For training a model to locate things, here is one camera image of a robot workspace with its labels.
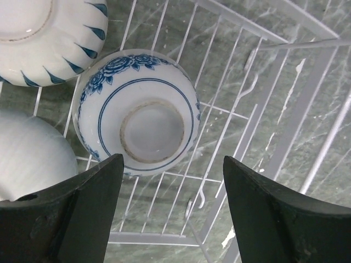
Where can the cream bowl blue base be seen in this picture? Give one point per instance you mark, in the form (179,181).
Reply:
(46,43)

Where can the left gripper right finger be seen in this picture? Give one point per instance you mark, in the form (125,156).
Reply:
(274,223)

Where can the plain white bowl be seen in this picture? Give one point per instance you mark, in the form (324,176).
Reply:
(34,155)

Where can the white wire dish rack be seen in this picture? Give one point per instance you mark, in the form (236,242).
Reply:
(273,82)

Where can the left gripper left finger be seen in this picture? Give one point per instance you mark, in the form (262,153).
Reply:
(67,222)

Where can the blue floral bowl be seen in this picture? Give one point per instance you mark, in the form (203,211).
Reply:
(140,104)

